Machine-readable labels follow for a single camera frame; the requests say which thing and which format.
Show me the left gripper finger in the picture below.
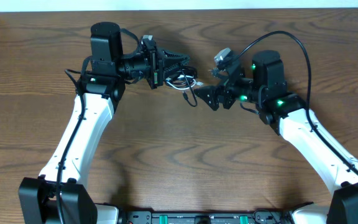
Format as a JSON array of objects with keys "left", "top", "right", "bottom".
[
  {"left": 162, "top": 50, "right": 190, "bottom": 67},
  {"left": 162, "top": 65, "right": 198, "bottom": 82}
]

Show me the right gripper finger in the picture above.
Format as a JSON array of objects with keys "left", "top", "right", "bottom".
[
  {"left": 210, "top": 68, "right": 228, "bottom": 80},
  {"left": 195, "top": 86, "right": 220, "bottom": 111}
]

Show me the white USB cable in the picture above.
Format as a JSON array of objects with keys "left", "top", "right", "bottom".
[{"left": 165, "top": 74, "right": 204, "bottom": 91}]

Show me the black USB cable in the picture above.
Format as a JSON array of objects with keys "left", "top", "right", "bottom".
[{"left": 166, "top": 65, "right": 200, "bottom": 108}]

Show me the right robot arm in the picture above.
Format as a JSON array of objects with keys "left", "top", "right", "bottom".
[{"left": 195, "top": 48, "right": 358, "bottom": 223}]

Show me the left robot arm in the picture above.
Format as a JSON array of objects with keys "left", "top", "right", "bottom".
[{"left": 18, "top": 22, "right": 190, "bottom": 223}]

